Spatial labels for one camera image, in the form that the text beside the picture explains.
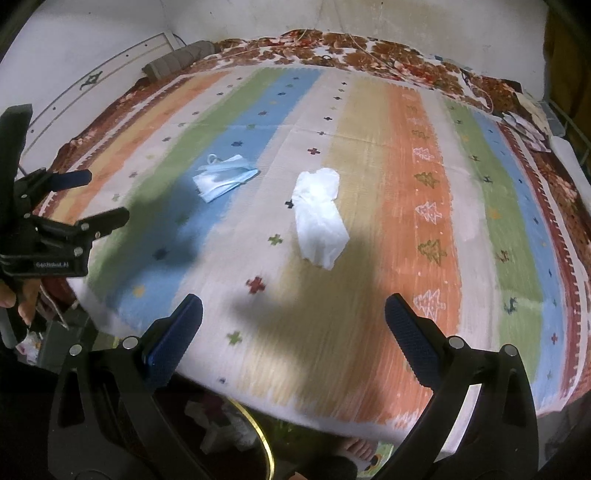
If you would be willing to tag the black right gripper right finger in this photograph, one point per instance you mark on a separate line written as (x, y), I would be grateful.
(428, 351)

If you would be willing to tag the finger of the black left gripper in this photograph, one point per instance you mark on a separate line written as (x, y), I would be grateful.
(93, 227)
(43, 181)

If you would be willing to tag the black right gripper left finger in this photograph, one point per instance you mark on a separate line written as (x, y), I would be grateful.
(157, 353)

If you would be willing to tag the light blue face mask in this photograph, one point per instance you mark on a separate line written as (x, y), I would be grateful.
(219, 176)

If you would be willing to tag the person's left hand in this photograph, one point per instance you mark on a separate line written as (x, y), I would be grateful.
(24, 298)

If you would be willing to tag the white headboard with lines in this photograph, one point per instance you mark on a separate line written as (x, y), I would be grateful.
(84, 100)

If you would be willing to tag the person's bare foot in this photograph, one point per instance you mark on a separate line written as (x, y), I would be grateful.
(357, 449)

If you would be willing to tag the black bin with gold rim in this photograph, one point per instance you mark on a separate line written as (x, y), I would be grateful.
(231, 440)

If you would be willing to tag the white crumpled tissue right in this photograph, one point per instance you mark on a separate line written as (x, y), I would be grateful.
(321, 233)

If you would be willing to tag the grey folded cloth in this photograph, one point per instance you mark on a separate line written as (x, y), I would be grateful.
(177, 60)

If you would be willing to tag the striped colourful bed cover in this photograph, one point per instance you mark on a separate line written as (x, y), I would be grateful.
(342, 389)

